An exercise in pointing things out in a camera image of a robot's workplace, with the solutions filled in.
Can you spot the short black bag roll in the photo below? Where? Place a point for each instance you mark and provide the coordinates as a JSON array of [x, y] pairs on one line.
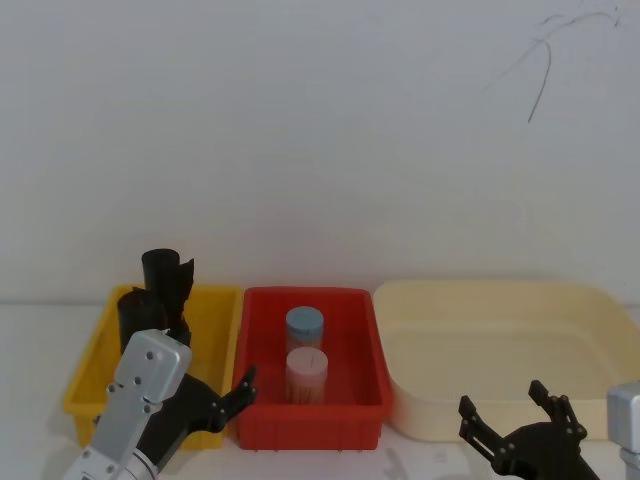
[[137, 320]]

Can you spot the yellow plastic bin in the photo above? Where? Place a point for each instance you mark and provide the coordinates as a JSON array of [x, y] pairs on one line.
[[97, 360]]

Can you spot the robot arm with grey camera bracket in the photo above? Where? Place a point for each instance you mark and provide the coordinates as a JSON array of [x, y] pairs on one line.
[[625, 415], [150, 365]]

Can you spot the clear jar with blue lid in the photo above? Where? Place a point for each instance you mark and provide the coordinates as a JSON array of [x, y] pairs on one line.
[[304, 325]]

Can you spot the tall black bag roll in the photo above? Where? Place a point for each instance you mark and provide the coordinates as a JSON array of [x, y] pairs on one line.
[[167, 285]]

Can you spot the right robot arm with grey camera bracket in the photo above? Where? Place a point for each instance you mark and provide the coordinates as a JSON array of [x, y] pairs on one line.
[[625, 415]]

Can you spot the left robot arm with grey camera bracket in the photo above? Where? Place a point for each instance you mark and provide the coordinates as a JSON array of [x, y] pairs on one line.
[[150, 365]]

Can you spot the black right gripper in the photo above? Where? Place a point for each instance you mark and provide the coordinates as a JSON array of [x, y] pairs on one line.
[[542, 452]]

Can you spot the red plastic bin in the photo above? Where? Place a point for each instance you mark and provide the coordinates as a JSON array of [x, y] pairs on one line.
[[357, 350]]

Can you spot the cream plastic tray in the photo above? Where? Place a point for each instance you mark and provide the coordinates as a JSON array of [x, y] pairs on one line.
[[500, 340]]

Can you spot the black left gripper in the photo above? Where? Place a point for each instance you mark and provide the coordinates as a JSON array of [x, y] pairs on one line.
[[185, 415]]

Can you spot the clear jar with pink lid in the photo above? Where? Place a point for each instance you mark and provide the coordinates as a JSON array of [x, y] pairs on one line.
[[306, 372]]

